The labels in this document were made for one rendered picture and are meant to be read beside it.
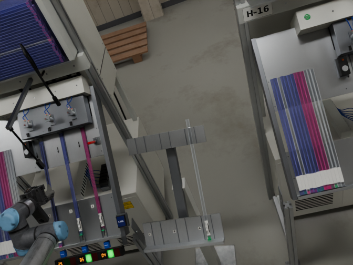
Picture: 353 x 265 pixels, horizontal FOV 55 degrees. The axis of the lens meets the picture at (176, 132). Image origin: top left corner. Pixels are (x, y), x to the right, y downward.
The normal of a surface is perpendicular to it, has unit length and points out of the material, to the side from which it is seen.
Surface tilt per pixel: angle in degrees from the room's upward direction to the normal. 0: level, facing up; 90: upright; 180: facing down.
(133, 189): 0
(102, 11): 90
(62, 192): 0
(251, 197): 0
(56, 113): 43
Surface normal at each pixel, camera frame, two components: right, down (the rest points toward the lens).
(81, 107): -0.16, -0.05
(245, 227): -0.28, -0.70
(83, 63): 0.06, 0.67
